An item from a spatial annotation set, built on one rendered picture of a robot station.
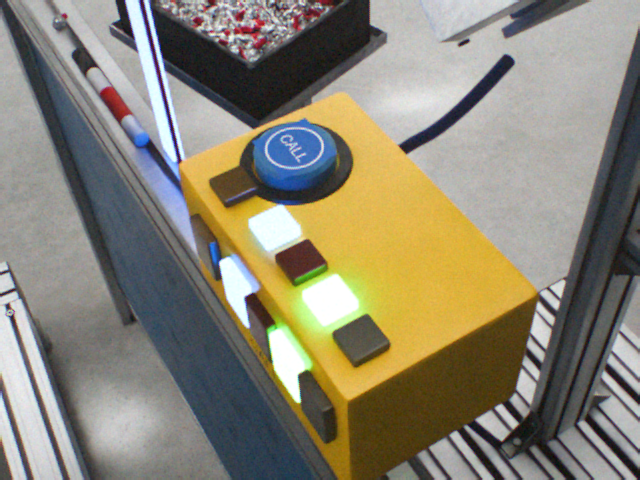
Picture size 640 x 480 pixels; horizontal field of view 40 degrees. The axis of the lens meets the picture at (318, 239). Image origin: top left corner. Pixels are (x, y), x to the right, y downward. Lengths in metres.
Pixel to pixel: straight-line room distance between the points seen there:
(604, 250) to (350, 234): 0.70
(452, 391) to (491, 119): 1.67
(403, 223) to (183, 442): 1.20
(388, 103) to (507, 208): 0.41
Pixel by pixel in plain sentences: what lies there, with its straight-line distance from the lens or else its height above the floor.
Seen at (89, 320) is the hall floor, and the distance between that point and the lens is 1.75.
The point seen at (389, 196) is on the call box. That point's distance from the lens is 0.41.
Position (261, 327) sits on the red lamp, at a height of 1.05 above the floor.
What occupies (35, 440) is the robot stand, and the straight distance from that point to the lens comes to 1.37.
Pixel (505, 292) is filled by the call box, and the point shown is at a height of 1.07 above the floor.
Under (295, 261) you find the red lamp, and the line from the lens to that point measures 0.38.
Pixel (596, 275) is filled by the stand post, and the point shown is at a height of 0.52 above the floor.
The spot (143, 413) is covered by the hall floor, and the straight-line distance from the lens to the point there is 1.61.
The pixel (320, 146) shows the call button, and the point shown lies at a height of 1.08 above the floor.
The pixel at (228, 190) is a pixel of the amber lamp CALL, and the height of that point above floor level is 1.08.
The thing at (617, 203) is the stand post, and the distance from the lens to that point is 1.02.
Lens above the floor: 1.38
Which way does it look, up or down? 50 degrees down
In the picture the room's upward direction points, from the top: 4 degrees counter-clockwise
